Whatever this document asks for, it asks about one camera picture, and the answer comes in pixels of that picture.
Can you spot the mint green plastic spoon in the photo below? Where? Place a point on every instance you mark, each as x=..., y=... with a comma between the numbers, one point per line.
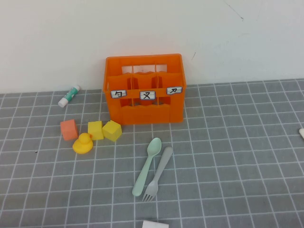
x=154, y=147

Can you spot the grey plastic fork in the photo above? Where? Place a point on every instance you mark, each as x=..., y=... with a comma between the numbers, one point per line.
x=163, y=161

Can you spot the orange plastic cutlery holder crate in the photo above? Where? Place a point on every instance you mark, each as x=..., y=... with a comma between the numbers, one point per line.
x=147, y=116

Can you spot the white label with fork character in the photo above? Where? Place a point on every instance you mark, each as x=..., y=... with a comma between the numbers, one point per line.
x=147, y=95

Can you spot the white label with knife character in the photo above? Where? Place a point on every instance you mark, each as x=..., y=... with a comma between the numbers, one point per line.
x=174, y=90

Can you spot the white label with spoon character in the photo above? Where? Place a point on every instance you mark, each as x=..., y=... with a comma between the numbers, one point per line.
x=118, y=94

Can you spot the yellow foam cube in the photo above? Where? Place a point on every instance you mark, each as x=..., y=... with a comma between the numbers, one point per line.
x=112, y=131
x=95, y=130

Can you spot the grey checkered table mat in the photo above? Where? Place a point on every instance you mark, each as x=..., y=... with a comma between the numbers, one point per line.
x=213, y=154

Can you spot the yellow rubber duck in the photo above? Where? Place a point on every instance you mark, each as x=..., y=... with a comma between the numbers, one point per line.
x=82, y=146

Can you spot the orange foam cube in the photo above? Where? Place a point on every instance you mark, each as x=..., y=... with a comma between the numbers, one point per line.
x=69, y=130

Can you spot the white and green glue stick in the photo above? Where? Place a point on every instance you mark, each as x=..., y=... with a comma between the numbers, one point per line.
x=69, y=96

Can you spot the white paper sheet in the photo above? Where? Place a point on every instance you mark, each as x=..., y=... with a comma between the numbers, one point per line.
x=154, y=225

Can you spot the small white object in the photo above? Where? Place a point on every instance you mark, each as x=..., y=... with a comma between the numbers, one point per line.
x=302, y=133

